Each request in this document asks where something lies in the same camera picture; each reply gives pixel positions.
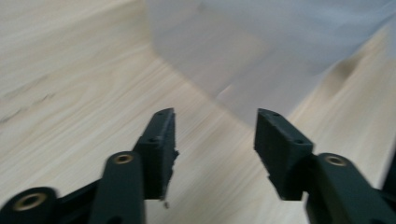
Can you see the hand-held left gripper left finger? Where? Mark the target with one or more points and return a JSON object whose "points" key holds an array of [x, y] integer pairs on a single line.
{"points": [[158, 155]]}

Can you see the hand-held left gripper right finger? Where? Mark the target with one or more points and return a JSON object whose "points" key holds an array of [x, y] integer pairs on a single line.
{"points": [[285, 155]]}

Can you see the clear plastic storage box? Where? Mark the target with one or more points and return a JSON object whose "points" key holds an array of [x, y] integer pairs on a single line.
{"points": [[249, 46]]}

